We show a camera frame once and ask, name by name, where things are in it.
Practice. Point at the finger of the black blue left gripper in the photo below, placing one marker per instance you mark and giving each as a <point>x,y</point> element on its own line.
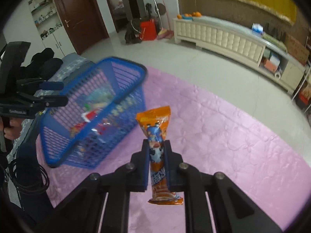
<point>43,101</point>
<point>32,85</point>

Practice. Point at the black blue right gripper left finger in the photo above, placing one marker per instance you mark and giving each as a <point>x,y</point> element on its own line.
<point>101,202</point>

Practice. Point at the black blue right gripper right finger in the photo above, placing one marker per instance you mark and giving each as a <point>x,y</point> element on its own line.
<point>213,203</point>

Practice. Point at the clear blue striped snack bag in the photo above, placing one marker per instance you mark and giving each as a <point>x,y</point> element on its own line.
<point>98,98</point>

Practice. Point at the blue plastic basket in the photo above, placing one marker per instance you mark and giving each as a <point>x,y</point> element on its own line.
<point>86,149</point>

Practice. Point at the red white snack bag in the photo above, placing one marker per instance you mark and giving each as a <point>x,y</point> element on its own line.
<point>102,128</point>

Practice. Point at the orange snack stick pack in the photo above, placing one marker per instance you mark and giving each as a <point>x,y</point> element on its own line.
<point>154,124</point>

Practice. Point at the red snack packet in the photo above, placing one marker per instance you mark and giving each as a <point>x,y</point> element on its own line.
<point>90,115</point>

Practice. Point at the left hand in black glove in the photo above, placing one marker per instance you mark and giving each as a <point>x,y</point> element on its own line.
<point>43,65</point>

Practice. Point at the dark brown wooden door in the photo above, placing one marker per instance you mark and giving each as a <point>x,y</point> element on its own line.
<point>83,22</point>

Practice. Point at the black bag on floor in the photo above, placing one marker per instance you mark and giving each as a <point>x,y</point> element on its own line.
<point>132,35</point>

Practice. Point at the red bag on floor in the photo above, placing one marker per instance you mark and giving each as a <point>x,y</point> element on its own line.
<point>148,30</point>

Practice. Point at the oranges on cabinet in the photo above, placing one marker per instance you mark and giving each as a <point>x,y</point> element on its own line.
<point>190,16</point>

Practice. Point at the cream tv cabinet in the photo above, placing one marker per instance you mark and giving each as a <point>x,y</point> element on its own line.
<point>242,45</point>

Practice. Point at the brown cardboard box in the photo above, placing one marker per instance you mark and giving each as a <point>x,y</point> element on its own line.
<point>296,49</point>

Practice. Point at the white metal shelf rack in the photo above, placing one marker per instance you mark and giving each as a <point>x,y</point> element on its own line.
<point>301,96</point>

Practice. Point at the blue tissue box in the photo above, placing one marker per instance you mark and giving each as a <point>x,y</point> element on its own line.
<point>257,29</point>

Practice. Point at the white wall shelf cabinet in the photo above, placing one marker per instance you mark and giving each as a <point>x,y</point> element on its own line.
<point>50,28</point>

